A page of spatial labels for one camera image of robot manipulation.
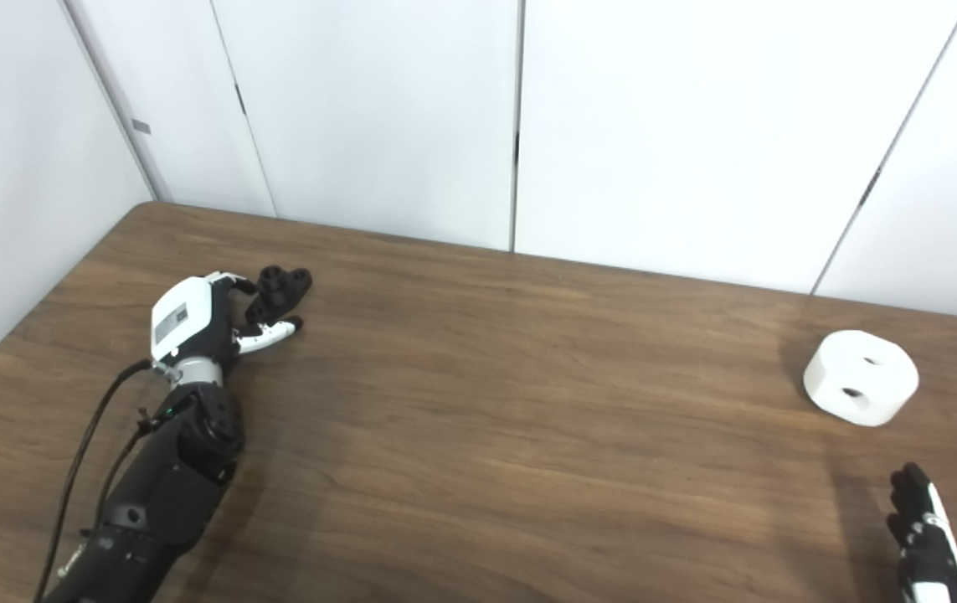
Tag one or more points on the small grey wall tag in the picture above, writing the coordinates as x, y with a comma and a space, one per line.
141, 126

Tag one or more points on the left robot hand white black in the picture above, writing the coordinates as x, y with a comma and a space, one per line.
189, 318

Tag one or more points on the round white plastic piece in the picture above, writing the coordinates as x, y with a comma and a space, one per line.
859, 385

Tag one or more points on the grey wall corner strip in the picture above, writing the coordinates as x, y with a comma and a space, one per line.
122, 126

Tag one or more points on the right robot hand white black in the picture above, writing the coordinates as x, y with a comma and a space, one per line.
930, 553

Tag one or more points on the black plastic holder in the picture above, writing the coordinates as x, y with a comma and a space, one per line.
281, 289

